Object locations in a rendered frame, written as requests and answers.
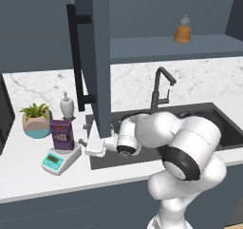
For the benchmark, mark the potted green plant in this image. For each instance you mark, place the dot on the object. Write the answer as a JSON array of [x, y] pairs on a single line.
[[36, 122]]

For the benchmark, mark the grey wall cabinet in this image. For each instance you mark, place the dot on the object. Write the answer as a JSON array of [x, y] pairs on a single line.
[[164, 49]]

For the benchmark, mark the black sink tap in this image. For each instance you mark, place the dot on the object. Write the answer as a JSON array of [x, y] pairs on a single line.
[[156, 87]]

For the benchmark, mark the grey open cabinet door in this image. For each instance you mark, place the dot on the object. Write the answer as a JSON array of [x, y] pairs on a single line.
[[235, 17]]

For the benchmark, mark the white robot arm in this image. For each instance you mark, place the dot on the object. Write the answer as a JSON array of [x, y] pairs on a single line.
[[190, 144]]

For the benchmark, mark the grey base cabinets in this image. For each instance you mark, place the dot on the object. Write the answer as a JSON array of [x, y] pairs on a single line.
[[79, 207]]

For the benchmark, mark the grey closed cabinet door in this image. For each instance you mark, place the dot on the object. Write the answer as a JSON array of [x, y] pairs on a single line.
[[34, 27]]

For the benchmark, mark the orange jar with grey lid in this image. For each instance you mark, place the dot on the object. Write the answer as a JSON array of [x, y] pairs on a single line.
[[183, 32]]

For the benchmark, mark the dark sink basin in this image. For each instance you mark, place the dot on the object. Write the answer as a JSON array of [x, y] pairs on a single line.
[[228, 125]]

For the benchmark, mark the white teal digital scale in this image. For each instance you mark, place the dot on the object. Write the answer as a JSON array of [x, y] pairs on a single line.
[[60, 161]]

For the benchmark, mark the purple cereal box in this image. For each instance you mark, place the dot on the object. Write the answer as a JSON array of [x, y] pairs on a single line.
[[62, 136]]

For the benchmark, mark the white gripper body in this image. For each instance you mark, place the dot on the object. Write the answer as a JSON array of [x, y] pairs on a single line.
[[93, 143]]

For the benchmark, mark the black appliance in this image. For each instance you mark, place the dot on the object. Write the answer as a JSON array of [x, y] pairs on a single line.
[[4, 118]]

